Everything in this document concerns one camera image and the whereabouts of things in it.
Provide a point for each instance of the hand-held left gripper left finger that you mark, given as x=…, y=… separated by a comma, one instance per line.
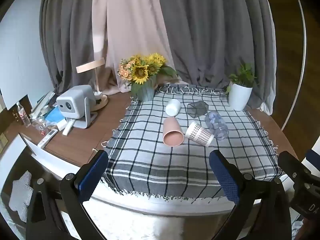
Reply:
x=93, y=175

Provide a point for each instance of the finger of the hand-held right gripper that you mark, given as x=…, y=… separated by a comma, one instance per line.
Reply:
x=293, y=170

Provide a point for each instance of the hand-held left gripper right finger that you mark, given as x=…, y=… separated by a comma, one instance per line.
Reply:
x=223, y=177

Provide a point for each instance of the dotted paper cup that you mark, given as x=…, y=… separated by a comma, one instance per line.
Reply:
x=200, y=133

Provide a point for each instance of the clear plastic cup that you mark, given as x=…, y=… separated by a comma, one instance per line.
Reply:
x=217, y=126

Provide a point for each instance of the pink cup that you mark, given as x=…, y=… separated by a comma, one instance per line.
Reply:
x=171, y=130

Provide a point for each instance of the dark hexagonal glass cup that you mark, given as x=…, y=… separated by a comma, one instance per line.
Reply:
x=197, y=108

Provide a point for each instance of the white cup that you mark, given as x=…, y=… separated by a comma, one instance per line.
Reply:
x=173, y=107

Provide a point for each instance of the short white remote control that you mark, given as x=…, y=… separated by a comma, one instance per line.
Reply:
x=68, y=127

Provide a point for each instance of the long white remote control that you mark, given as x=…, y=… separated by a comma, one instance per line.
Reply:
x=47, y=138

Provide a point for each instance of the grey checked cloth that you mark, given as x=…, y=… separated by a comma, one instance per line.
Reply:
x=155, y=170

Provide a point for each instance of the grey star cushion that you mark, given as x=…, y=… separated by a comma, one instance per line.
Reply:
x=21, y=195

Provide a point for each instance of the grey projector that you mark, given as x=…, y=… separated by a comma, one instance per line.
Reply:
x=72, y=102

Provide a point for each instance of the white plant pot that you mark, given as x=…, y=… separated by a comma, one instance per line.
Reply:
x=239, y=96

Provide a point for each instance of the plastic water bottle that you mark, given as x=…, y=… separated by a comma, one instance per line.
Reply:
x=23, y=115

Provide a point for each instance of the grey flower vase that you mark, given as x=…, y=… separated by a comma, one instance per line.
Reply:
x=146, y=91

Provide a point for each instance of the green potted plant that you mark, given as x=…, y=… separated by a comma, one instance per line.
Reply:
x=243, y=75

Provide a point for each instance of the white desk lamp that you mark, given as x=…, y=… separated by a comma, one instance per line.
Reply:
x=91, y=65

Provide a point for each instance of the sunflower bouquet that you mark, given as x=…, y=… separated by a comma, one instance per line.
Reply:
x=140, y=71

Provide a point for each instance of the white curved pole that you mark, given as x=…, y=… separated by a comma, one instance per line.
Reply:
x=303, y=37

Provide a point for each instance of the grey curtain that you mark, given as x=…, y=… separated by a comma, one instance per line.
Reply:
x=215, y=35
x=67, y=35

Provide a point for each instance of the pink curtain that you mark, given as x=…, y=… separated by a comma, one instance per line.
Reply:
x=130, y=25

